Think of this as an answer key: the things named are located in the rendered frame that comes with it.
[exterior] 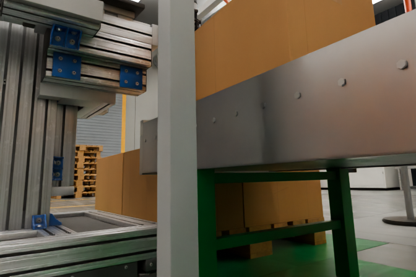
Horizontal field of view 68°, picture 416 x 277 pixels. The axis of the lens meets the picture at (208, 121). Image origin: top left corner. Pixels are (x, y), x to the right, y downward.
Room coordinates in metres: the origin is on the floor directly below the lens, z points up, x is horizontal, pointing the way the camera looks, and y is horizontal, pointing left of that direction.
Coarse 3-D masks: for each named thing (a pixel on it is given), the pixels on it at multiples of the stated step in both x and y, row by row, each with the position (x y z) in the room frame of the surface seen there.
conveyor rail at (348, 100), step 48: (336, 48) 0.48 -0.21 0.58; (384, 48) 0.42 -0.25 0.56; (240, 96) 0.69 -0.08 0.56; (288, 96) 0.57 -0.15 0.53; (336, 96) 0.49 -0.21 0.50; (384, 96) 0.43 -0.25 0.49; (144, 144) 1.16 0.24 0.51; (240, 144) 0.69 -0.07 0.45; (288, 144) 0.58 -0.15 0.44; (336, 144) 0.50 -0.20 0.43; (384, 144) 0.43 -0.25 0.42
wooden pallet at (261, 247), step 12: (252, 228) 1.57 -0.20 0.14; (264, 228) 1.62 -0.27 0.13; (288, 240) 1.99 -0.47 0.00; (300, 240) 1.91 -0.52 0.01; (312, 240) 1.84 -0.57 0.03; (324, 240) 1.87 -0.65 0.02; (228, 252) 1.71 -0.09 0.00; (240, 252) 1.62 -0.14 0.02; (252, 252) 1.57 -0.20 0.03; (264, 252) 1.61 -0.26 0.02
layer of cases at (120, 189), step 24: (120, 168) 1.86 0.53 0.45; (96, 192) 2.31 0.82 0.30; (120, 192) 1.85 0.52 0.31; (144, 192) 1.55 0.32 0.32; (216, 192) 1.46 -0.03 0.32; (240, 192) 1.54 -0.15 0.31; (264, 192) 1.63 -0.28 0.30; (288, 192) 1.73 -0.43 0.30; (312, 192) 1.83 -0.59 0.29; (144, 216) 1.55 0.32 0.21; (216, 216) 1.46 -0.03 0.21; (240, 216) 1.54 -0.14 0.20; (264, 216) 1.62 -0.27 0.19; (288, 216) 1.72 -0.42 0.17; (312, 216) 1.83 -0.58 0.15
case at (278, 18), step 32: (256, 0) 0.82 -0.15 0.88; (288, 0) 0.73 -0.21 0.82; (320, 0) 0.79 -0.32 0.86; (352, 0) 0.87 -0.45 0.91; (224, 32) 0.96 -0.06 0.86; (256, 32) 0.82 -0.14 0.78; (288, 32) 0.72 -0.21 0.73; (320, 32) 0.78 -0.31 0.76; (352, 32) 0.86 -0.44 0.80; (224, 64) 0.96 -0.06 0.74; (256, 64) 0.83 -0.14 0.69
